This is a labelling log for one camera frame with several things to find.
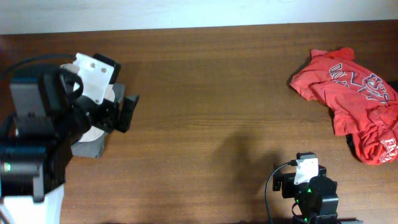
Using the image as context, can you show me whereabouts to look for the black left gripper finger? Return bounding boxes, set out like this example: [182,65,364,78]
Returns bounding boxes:
[93,53,121,84]
[117,95,139,133]

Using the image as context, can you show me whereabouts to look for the beige khaki shorts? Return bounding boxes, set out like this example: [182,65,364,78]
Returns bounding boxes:
[60,63,116,142]

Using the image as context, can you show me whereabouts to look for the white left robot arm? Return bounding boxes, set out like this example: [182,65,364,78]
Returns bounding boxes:
[1,53,139,223]

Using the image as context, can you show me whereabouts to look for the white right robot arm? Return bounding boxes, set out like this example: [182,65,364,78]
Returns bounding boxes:
[111,95,338,223]

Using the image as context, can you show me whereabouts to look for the grey folded shorts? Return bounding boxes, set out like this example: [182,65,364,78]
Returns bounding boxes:
[72,83,125,158]

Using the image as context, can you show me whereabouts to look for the red printed t-shirt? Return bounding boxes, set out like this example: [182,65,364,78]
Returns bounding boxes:
[290,47,397,166]

